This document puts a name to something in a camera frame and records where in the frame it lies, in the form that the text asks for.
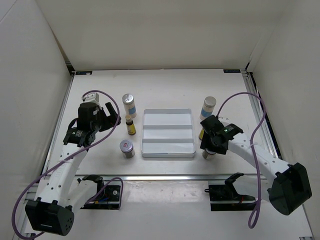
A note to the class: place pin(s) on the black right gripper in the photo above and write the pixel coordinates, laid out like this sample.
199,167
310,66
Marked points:
205,144

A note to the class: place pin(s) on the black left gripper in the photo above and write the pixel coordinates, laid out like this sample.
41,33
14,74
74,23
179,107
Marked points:
111,121

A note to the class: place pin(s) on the short jar orange label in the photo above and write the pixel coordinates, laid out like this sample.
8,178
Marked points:
207,154

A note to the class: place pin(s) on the short jar grey lid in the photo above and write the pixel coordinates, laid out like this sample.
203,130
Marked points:
127,148

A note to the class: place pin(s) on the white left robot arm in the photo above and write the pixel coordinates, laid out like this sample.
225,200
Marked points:
53,211

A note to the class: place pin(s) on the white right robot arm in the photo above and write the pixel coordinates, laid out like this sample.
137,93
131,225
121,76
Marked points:
286,186

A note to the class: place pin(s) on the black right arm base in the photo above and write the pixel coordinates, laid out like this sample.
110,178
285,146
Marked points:
222,199

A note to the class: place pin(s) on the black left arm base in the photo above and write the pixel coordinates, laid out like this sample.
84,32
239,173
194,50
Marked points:
109,199

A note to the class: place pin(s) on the tall white jar silver lid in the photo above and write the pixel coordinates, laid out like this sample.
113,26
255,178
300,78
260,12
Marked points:
129,105

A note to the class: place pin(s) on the small yellow label bottle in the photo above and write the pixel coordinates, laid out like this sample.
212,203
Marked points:
131,130

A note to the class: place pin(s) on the white divided tray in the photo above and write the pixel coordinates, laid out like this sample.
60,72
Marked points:
168,133

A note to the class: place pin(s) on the tall white jar blue label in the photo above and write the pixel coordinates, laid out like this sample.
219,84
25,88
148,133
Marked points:
208,106

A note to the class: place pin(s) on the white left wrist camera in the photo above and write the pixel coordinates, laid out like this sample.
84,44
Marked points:
92,97

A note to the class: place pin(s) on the aluminium frame rail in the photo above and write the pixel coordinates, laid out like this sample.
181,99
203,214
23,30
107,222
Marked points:
170,177

